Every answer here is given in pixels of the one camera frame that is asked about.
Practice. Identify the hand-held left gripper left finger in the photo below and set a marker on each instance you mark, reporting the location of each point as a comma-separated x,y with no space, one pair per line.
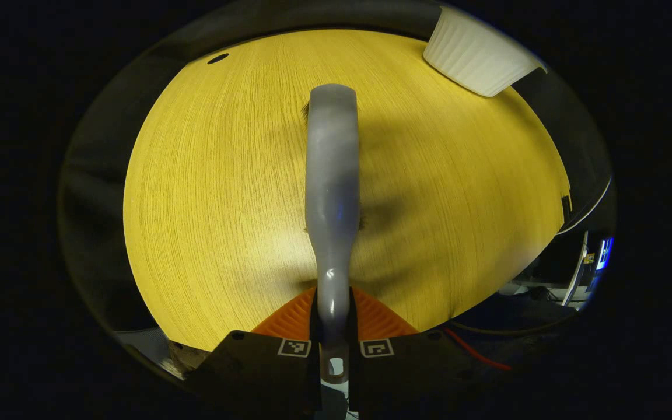
254,373

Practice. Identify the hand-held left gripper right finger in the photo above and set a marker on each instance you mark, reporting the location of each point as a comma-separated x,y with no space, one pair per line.
417,373

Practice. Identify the small grey broom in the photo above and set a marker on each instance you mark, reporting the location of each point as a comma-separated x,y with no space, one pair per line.
333,175

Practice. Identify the white ribbed garbage bin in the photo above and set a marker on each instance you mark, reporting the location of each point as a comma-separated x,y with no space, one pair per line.
476,55

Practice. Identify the yellow wooden desktop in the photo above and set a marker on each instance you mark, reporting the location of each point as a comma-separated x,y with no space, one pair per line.
207,204

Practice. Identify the grey fabric item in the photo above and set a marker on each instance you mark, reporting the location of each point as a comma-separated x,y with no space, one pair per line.
146,344

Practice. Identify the white stand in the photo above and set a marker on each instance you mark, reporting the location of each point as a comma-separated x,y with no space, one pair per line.
576,268

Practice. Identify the lit computer monitor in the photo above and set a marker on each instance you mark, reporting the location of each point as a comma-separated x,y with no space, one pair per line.
604,254

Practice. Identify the black desk edge clamp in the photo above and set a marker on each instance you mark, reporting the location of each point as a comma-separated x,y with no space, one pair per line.
566,204

